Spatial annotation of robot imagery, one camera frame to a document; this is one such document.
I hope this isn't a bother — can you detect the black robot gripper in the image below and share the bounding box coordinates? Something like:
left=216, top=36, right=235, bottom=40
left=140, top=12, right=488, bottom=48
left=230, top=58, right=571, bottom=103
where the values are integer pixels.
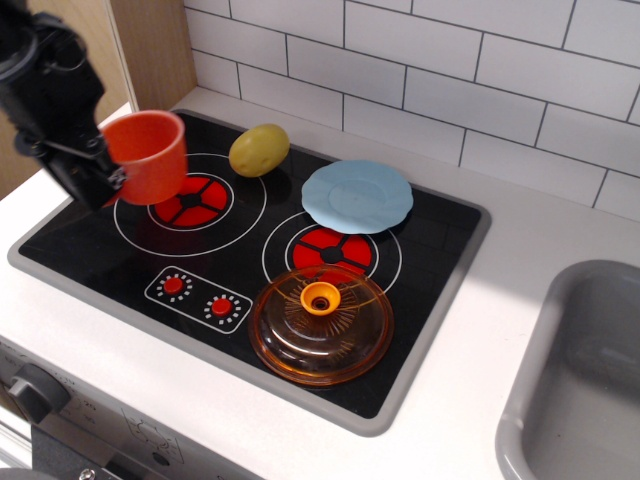
left=1, top=19, right=125, bottom=210

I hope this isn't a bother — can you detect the red plastic cup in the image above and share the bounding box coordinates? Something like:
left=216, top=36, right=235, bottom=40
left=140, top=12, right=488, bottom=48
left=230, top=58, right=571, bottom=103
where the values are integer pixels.
left=102, top=110, right=188, bottom=205

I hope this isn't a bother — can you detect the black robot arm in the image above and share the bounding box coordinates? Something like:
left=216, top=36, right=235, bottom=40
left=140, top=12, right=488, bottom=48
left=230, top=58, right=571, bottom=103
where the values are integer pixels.
left=1, top=1, right=126, bottom=210

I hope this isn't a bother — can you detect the light blue plate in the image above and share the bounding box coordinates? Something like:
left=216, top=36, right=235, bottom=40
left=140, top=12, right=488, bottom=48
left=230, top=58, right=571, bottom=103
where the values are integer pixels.
left=301, top=160, right=414, bottom=234

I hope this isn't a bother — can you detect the black toy stovetop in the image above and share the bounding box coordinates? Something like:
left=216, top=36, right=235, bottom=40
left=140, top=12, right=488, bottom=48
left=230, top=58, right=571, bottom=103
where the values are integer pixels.
left=8, top=111, right=490, bottom=437

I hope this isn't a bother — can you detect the wooden side panel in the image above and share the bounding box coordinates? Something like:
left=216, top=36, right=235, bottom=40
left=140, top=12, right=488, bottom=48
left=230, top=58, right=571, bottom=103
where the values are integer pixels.
left=107, top=1, right=196, bottom=113

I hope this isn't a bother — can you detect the yellow toy potato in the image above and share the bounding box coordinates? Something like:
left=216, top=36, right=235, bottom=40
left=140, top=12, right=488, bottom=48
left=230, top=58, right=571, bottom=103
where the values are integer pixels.
left=229, top=124, right=290, bottom=178

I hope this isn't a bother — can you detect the grey oven knob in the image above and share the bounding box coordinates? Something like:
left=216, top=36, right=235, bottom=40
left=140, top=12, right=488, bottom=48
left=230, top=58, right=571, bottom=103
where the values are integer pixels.
left=9, top=364, right=71, bottom=424

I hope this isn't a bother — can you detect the grey oven front panel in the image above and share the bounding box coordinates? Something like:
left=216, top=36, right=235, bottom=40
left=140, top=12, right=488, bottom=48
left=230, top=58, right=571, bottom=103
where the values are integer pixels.
left=1, top=340, right=257, bottom=479

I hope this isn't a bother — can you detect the orange transparent pot lid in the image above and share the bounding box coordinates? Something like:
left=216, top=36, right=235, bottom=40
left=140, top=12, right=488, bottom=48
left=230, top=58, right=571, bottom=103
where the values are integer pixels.
left=248, top=265, right=395, bottom=387

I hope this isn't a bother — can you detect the grey sink basin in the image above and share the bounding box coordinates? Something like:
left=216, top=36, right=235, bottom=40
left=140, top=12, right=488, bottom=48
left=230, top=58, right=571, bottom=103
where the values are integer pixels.
left=495, top=260, right=639, bottom=479

